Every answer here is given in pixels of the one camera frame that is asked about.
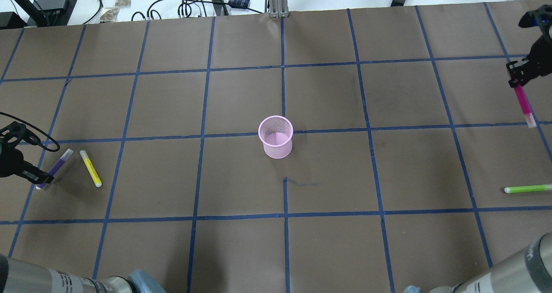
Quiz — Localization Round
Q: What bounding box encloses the purple marker pen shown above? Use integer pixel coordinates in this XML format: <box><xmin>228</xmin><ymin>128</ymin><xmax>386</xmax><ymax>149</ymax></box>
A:
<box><xmin>34</xmin><ymin>149</ymin><xmax>74</xmax><ymax>190</ymax></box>

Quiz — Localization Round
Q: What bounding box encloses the green highlighter pen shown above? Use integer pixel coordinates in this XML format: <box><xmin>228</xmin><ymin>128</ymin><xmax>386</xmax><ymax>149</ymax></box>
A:
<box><xmin>503</xmin><ymin>184</ymin><xmax>552</xmax><ymax>193</ymax></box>

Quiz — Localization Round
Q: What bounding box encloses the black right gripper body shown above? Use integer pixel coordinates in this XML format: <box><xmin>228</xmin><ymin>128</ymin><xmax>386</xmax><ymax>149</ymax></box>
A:
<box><xmin>518</xmin><ymin>6</ymin><xmax>552</xmax><ymax>76</ymax></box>

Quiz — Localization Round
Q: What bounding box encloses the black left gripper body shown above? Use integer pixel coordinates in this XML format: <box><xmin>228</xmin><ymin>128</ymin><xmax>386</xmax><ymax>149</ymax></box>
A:
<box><xmin>0</xmin><ymin>122</ymin><xmax>27</xmax><ymax>178</ymax></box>

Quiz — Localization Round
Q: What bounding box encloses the pink marker pen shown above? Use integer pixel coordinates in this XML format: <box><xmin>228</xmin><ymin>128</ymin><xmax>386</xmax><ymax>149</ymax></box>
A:
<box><xmin>513</xmin><ymin>84</ymin><xmax>537</xmax><ymax>128</ymax></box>

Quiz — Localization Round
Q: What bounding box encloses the yellow highlighter pen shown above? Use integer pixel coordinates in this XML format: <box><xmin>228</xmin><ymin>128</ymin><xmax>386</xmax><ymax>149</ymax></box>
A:
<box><xmin>79</xmin><ymin>150</ymin><xmax>103</xmax><ymax>188</ymax></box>

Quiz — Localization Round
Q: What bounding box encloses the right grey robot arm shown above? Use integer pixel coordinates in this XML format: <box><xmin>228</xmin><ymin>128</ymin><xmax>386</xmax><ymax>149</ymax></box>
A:
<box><xmin>432</xmin><ymin>4</ymin><xmax>551</xmax><ymax>293</ymax></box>

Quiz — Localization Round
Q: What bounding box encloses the pink mesh cup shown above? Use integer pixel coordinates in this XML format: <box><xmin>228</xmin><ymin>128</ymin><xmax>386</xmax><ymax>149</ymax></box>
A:
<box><xmin>257</xmin><ymin>115</ymin><xmax>294</xmax><ymax>159</ymax></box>

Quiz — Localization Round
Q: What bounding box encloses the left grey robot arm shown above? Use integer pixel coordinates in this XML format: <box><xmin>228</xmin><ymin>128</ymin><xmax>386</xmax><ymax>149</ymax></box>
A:
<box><xmin>0</xmin><ymin>122</ymin><xmax>165</xmax><ymax>293</ymax></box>

